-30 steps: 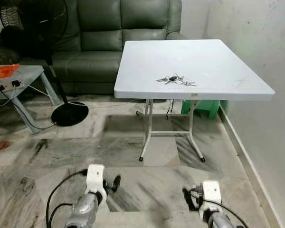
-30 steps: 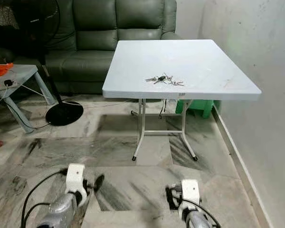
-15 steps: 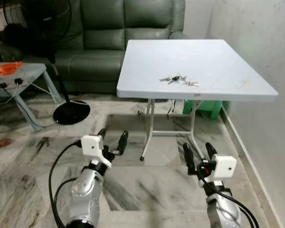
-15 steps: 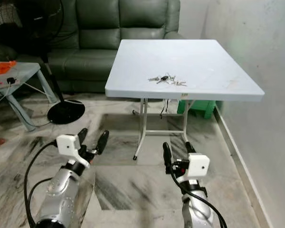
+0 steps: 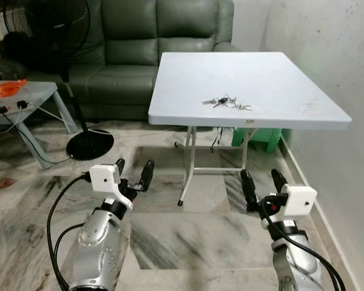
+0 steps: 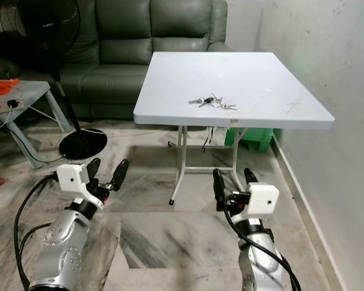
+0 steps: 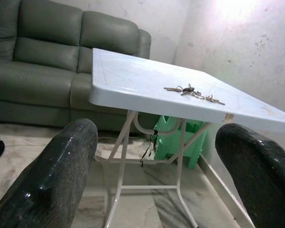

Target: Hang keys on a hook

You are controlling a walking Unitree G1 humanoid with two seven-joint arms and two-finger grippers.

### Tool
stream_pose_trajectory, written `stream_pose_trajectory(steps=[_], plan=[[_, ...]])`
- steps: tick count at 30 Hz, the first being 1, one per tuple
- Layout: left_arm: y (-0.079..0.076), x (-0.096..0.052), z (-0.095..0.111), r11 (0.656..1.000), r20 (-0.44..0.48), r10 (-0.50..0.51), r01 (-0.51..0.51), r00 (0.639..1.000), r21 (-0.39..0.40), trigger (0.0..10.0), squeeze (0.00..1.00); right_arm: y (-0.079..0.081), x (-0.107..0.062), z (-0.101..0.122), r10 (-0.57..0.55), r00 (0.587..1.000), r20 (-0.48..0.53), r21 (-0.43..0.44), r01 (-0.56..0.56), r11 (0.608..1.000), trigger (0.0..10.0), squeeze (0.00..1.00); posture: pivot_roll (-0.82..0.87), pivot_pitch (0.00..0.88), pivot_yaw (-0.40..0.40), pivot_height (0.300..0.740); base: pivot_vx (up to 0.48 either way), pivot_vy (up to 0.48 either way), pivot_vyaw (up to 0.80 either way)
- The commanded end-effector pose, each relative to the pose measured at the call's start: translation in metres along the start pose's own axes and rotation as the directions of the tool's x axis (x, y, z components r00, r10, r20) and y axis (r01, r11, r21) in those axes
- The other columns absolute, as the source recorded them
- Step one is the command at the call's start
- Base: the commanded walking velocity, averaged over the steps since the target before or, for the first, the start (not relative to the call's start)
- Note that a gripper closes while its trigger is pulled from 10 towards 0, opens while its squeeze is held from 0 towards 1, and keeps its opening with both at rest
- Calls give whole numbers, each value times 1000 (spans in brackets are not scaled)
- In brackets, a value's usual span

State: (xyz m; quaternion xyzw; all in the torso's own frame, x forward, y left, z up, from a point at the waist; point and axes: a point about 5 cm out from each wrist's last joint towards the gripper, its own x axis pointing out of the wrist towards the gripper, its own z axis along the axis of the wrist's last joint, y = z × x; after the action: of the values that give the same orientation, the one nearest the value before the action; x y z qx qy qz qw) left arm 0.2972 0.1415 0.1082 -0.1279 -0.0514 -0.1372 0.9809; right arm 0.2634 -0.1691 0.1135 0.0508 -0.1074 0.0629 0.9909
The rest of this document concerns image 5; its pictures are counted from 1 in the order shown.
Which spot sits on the green leather sofa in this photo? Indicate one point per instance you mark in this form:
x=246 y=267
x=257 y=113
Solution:
x=133 y=36

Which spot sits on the green plastic stool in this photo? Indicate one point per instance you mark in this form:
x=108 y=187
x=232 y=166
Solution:
x=264 y=136

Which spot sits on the white folding table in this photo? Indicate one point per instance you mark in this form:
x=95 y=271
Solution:
x=279 y=79

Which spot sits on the black standing fan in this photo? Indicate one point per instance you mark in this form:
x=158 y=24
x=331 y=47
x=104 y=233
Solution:
x=88 y=144

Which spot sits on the grey side table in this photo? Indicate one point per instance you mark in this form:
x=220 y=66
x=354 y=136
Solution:
x=39 y=94

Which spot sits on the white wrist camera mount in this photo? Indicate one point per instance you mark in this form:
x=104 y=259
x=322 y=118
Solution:
x=104 y=177
x=300 y=201

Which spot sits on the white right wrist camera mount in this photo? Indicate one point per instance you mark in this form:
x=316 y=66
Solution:
x=300 y=201

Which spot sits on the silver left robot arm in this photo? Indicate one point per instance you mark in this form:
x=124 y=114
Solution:
x=97 y=242

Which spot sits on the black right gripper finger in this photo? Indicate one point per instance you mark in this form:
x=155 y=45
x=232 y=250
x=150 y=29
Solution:
x=279 y=181
x=249 y=191

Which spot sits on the white power strip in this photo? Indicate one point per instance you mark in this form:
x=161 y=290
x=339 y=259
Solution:
x=12 y=109

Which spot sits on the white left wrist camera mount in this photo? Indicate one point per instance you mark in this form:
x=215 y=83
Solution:
x=104 y=177

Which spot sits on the orange plastic bag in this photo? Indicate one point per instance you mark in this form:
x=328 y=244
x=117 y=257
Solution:
x=6 y=88

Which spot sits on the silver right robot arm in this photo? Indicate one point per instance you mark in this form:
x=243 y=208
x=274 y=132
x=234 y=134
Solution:
x=300 y=260

